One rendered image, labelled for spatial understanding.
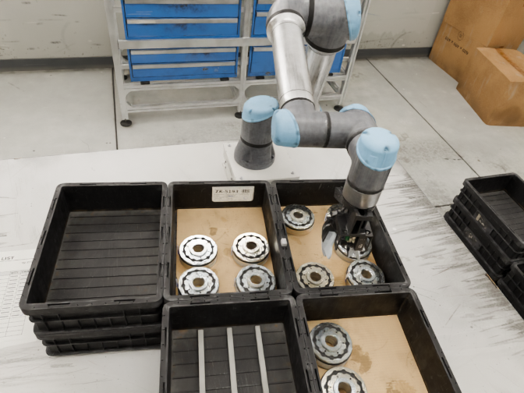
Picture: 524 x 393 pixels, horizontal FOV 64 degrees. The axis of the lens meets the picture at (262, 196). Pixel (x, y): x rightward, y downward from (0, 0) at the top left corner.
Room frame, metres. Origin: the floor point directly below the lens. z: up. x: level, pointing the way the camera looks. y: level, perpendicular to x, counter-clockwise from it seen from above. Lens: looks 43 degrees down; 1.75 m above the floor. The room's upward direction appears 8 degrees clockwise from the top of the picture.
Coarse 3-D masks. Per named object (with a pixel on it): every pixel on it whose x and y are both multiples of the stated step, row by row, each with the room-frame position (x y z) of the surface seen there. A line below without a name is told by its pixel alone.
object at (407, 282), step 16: (272, 192) 0.89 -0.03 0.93; (288, 240) 0.72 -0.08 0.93; (288, 256) 0.67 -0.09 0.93; (400, 272) 0.67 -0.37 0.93; (304, 288) 0.58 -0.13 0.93; (320, 288) 0.58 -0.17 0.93; (336, 288) 0.59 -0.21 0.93; (352, 288) 0.60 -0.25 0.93; (368, 288) 0.60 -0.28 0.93; (384, 288) 0.61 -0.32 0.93
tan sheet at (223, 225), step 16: (208, 208) 0.89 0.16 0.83; (224, 208) 0.90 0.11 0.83; (240, 208) 0.91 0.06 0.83; (256, 208) 0.92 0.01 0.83; (192, 224) 0.82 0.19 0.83; (208, 224) 0.83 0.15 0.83; (224, 224) 0.83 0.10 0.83; (240, 224) 0.84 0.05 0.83; (256, 224) 0.85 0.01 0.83; (224, 240) 0.77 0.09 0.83; (176, 256) 0.69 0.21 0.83; (224, 256) 0.72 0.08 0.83; (176, 272) 0.64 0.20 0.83; (224, 272) 0.66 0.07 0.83; (272, 272) 0.68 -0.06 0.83; (176, 288) 0.59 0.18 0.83; (224, 288) 0.61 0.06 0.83
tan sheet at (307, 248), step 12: (324, 216) 0.92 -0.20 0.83; (300, 240) 0.81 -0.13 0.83; (312, 240) 0.82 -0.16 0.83; (300, 252) 0.77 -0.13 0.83; (312, 252) 0.77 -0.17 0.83; (300, 264) 0.72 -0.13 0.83; (324, 264) 0.73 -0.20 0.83; (336, 264) 0.74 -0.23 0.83; (348, 264) 0.75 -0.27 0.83; (336, 276) 0.70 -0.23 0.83
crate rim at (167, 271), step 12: (228, 180) 0.92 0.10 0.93; (240, 180) 0.93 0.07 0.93; (252, 180) 0.93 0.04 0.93; (264, 180) 0.94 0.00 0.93; (168, 192) 0.83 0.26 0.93; (168, 204) 0.79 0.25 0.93; (168, 216) 0.74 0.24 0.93; (276, 216) 0.80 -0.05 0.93; (168, 228) 0.71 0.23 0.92; (276, 228) 0.76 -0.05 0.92; (168, 240) 0.66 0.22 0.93; (168, 252) 0.63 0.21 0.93; (168, 264) 0.60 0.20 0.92; (168, 276) 0.56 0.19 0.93; (288, 276) 0.60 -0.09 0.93; (168, 288) 0.53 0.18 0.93; (288, 288) 0.57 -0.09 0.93; (168, 300) 0.49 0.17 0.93; (180, 300) 0.50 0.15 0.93
